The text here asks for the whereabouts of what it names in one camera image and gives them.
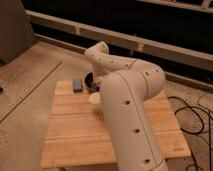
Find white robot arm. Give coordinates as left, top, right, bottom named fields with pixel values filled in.
left=85, top=42, right=168, bottom=171

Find dark bowl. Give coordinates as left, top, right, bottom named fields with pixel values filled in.
left=84, top=72, right=100, bottom=92

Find grey blue sponge block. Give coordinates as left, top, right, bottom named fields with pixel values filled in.
left=72, top=79, right=83, bottom=93

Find wooden board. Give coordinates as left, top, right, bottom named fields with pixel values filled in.
left=41, top=81, right=191, bottom=168

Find grey cabinet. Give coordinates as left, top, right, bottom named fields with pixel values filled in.
left=0, top=0, right=36, bottom=64

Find black cable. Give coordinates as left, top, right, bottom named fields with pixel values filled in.
left=167, top=93, right=213, bottom=171

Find white shelf rail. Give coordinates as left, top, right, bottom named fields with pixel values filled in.
left=26, top=10, right=213, bottom=72

